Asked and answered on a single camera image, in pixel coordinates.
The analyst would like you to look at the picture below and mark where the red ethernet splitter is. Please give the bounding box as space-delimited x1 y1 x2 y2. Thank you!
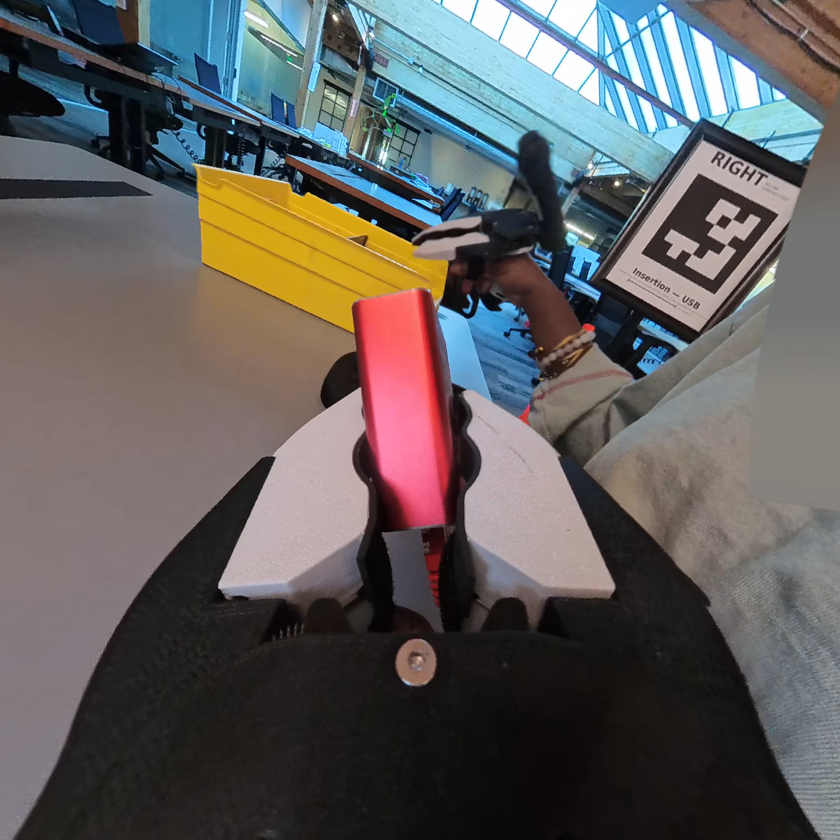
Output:
351 287 455 532

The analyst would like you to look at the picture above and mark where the long wooden table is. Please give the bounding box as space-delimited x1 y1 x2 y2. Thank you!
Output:
0 16 263 178

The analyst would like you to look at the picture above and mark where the black white marker sign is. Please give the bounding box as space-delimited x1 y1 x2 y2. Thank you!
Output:
589 118 809 378

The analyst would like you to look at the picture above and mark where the grey desk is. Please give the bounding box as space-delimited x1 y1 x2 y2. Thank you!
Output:
0 134 493 821

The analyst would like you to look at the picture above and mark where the white bead bracelet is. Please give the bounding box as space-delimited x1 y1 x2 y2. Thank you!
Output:
533 329 597 370

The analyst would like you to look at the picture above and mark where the red ethernet cable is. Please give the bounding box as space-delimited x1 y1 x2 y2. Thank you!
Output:
420 528 450 608

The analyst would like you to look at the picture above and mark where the black quilted wrist pad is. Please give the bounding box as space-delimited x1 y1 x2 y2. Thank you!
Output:
320 353 361 409

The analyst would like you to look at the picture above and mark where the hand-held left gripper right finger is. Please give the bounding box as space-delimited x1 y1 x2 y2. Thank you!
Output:
456 390 616 624

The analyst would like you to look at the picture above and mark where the gold bracelet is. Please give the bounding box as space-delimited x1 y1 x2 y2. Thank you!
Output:
537 343 597 383

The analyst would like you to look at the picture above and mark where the yellow plastic bin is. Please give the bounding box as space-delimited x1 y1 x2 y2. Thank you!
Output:
196 164 450 333

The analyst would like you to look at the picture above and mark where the person's right hand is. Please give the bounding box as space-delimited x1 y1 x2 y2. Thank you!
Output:
467 251 584 350

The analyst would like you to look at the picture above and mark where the person's right forearm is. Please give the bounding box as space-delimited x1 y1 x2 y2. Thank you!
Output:
527 357 635 462

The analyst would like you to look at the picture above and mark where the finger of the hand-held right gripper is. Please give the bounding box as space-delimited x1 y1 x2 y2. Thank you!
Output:
411 233 490 261
427 218 490 241

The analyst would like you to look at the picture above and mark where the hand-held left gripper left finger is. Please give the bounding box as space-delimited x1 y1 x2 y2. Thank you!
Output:
218 394 382 601

